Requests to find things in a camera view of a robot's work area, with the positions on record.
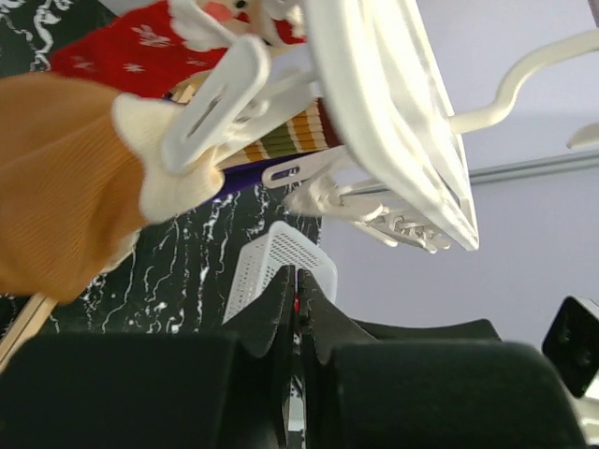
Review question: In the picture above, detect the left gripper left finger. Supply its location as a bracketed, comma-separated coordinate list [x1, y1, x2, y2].
[1, 266, 296, 448]

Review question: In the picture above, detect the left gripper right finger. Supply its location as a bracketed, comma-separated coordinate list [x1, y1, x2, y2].
[298, 270, 587, 448]

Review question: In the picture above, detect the purple sock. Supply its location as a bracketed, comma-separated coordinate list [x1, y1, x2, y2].
[211, 156, 292, 201]

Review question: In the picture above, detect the orange sock with cream cuff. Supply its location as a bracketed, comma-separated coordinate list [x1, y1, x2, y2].
[1, 71, 224, 303]

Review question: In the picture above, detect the beige striped sock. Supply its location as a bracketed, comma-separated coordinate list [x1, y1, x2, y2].
[218, 97, 343, 169]

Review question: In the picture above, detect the white plastic clip hanger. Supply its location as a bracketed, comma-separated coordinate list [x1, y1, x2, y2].
[161, 1, 598, 253]

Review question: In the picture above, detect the red sock with cream cuff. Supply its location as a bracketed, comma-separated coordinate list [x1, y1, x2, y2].
[51, 1, 306, 98]

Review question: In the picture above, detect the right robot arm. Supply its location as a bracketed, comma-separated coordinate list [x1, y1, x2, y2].
[541, 296, 598, 448]

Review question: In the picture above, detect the white perforated plastic basket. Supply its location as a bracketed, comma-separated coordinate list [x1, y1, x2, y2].
[222, 221, 339, 326]

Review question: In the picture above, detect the wooden drying rack frame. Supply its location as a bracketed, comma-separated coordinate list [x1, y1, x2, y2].
[0, 294, 58, 370]

